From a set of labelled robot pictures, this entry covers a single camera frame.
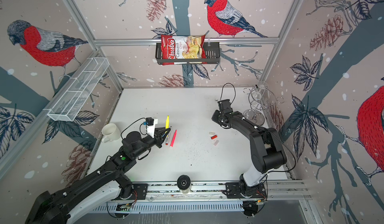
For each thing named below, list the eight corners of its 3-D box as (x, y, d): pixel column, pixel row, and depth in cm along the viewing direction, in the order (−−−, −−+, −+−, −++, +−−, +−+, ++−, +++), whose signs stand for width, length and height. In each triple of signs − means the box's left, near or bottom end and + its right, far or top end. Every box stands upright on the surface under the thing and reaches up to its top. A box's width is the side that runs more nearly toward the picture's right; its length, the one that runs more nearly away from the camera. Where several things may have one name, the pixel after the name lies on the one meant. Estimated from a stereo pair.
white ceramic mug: (110, 146, 92) (102, 139, 84) (109, 134, 98) (101, 126, 90) (123, 141, 94) (116, 133, 86) (121, 129, 100) (114, 121, 92)
